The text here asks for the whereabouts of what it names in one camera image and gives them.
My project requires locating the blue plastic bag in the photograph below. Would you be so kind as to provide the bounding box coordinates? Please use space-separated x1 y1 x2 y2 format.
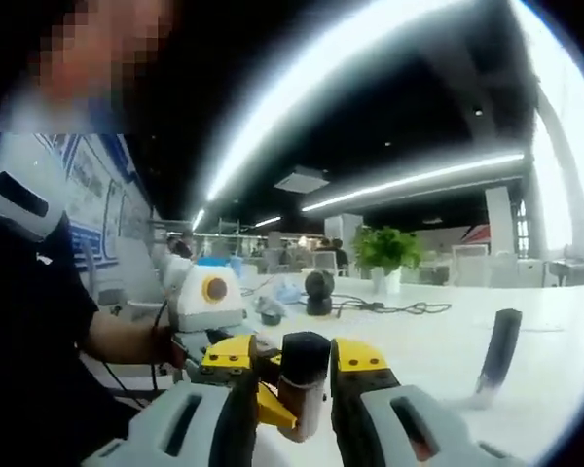
271 279 306 306

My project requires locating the dark wrist band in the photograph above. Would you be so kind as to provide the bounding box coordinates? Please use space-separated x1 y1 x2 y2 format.
150 324 176 367

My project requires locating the white table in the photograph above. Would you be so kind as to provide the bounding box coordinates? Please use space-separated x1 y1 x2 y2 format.
77 271 584 467

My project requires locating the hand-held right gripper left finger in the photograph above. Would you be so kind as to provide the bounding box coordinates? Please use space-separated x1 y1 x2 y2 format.
82 334 260 467

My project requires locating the tall dark cosmetic bottle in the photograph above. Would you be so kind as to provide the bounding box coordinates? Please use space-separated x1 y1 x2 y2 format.
466 308 524 411

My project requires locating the dark side counter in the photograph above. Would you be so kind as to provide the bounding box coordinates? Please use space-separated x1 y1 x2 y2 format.
544 257 584 288

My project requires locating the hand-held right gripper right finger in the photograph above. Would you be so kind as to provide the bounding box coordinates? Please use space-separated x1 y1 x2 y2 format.
329 338 522 467

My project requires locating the ceiling air conditioner vent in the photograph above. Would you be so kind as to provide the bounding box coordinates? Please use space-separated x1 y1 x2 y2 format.
274 164 330 194

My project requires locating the black desk fan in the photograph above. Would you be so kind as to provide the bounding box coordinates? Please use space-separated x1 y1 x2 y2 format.
304 269 335 316

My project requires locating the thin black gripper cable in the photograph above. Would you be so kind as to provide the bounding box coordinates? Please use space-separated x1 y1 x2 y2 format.
80 296 171 410

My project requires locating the white worn device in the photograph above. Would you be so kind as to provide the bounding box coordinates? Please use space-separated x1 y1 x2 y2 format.
0 133 72 242

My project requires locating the thin clear strip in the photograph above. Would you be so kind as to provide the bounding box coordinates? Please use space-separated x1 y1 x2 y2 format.
471 323 566 335

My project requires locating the blue white wall poster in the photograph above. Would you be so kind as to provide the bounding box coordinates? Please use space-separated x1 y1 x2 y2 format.
31 133 155 273

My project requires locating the short dark cosmetic bottle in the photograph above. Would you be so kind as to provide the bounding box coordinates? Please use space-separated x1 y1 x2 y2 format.
276 377 330 443

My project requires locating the potted green plant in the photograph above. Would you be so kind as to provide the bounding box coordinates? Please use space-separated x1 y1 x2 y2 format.
352 226 424 296

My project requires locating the person's left hand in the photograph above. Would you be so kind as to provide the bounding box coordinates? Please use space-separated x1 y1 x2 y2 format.
168 332 204 377

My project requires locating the grey wrapped object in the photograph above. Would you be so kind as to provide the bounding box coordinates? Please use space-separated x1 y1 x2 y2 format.
254 296 284 317

